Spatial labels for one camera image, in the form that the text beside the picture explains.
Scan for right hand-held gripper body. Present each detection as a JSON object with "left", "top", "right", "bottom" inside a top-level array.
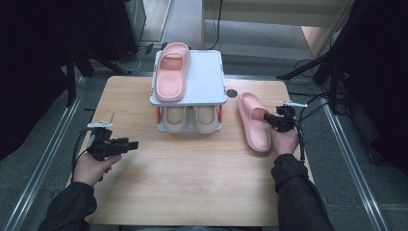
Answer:
[{"left": 273, "top": 100, "right": 308, "bottom": 133}]

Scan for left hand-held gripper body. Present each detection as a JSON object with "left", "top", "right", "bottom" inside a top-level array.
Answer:
[{"left": 86, "top": 120, "right": 120, "bottom": 162}]

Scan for pink slide slipper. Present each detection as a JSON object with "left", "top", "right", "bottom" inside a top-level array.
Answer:
[
  {"left": 238, "top": 91, "right": 273, "bottom": 153},
  {"left": 155, "top": 41, "right": 191, "bottom": 103}
]

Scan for cream perforated clog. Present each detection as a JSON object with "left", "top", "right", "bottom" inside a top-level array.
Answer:
[
  {"left": 162, "top": 106, "right": 189, "bottom": 134},
  {"left": 191, "top": 105, "right": 221, "bottom": 134}
]

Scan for white two-tier shoe rack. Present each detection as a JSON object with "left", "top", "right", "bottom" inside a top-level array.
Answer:
[{"left": 149, "top": 49, "right": 228, "bottom": 134}]

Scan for person's right hand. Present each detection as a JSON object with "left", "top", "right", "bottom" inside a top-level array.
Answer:
[{"left": 268, "top": 128, "right": 300, "bottom": 157}]

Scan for person's left hand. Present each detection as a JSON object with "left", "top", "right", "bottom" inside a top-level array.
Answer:
[{"left": 72, "top": 153, "right": 122, "bottom": 188}]

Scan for black tripod stand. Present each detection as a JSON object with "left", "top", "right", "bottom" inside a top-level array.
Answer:
[{"left": 276, "top": 47, "right": 349, "bottom": 115}]

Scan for light wooden cabinet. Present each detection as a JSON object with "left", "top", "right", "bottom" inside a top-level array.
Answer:
[{"left": 201, "top": 0, "right": 354, "bottom": 59}]

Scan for dark equipment cabinet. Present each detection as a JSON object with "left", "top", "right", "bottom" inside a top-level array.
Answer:
[{"left": 105, "top": 0, "right": 147, "bottom": 62}]

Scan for right hand-held gripper cable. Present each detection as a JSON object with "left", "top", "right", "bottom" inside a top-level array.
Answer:
[{"left": 293, "top": 119, "right": 306, "bottom": 166}]

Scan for black floor cables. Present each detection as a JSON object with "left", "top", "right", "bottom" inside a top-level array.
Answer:
[{"left": 296, "top": 90, "right": 350, "bottom": 129}]

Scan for metal floor rail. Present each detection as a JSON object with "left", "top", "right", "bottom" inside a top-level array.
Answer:
[
  {"left": 316, "top": 85, "right": 391, "bottom": 231},
  {"left": 3, "top": 76, "right": 89, "bottom": 231}
]

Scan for white floor cable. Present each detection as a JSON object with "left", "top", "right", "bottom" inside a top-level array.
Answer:
[{"left": 116, "top": 47, "right": 142, "bottom": 73}]

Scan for black hanging cable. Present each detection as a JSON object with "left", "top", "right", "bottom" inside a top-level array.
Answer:
[{"left": 205, "top": 0, "right": 224, "bottom": 51}]

